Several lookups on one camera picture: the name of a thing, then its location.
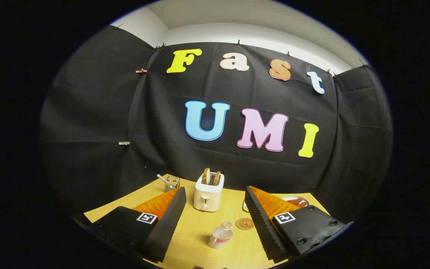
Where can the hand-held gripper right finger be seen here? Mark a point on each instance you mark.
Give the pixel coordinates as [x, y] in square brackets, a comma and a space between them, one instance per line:
[261, 224]

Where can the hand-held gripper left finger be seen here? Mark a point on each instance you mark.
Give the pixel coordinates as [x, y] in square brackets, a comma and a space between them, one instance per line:
[168, 224]

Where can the round wooden coaster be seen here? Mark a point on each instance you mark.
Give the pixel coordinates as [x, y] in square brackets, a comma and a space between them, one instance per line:
[245, 223]

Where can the clear plastic juice bottle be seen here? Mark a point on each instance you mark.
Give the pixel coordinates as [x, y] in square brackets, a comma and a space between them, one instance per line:
[220, 237]

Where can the small white square dish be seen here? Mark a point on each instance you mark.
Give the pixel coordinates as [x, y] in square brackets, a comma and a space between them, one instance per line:
[245, 206]

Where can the wooden table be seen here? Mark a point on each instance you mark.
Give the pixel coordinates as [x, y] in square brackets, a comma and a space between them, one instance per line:
[200, 231]

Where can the metal mesh holder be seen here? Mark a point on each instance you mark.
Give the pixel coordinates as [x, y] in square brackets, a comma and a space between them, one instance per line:
[172, 184]

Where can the white round plate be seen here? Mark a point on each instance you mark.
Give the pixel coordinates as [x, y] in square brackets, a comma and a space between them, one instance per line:
[296, 198]

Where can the red meat piece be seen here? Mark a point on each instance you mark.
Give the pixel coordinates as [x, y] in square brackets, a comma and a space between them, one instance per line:
[299, 202]

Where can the pink striped straw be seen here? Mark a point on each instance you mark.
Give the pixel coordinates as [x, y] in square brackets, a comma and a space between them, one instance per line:
[162, 178]

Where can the white toaster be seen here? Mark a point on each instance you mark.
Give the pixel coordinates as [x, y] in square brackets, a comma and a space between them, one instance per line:
[207, 198]

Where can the black backdrop cloth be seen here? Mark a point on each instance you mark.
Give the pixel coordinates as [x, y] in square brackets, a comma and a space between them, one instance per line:
[162, 149]

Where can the silver metal clip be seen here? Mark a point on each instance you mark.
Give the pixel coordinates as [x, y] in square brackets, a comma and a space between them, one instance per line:
[124, 143]

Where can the pink clothes peg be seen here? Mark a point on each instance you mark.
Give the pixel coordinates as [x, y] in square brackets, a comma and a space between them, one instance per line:
[141, 70]

